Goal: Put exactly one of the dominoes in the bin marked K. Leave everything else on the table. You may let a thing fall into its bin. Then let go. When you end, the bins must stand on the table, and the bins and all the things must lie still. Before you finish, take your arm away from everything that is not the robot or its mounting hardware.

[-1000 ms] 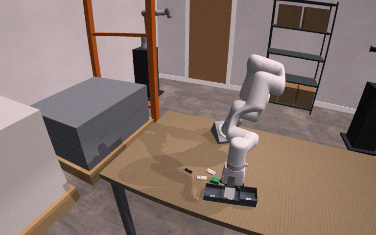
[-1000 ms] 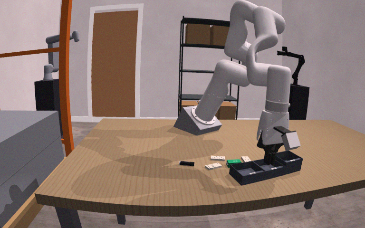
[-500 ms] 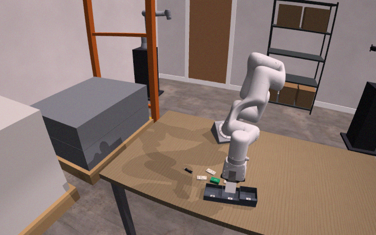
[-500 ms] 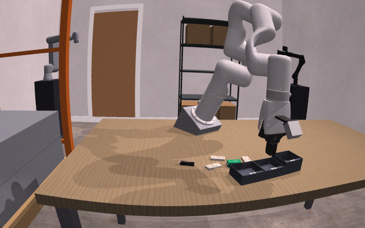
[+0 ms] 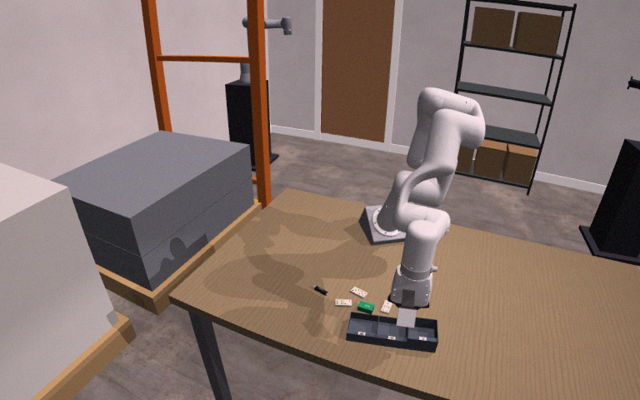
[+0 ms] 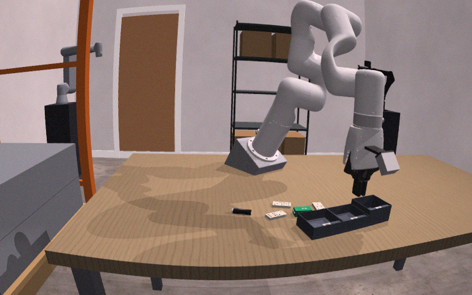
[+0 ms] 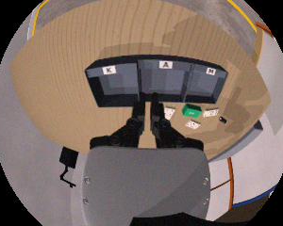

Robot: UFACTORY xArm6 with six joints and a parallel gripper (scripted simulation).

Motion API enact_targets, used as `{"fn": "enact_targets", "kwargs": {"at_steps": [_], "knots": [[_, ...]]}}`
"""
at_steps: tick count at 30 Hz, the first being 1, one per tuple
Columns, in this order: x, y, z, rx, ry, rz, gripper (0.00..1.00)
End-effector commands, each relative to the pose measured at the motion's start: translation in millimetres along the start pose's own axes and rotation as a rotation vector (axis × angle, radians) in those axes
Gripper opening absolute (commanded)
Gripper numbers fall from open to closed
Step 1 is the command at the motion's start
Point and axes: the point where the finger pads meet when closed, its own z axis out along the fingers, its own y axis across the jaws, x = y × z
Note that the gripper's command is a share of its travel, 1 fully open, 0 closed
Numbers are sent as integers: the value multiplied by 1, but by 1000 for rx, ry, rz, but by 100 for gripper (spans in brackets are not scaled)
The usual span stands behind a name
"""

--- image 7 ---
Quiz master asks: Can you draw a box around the white domino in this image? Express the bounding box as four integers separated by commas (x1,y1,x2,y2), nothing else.
164,106,175,120
203,107,219,117
185,120,201,129

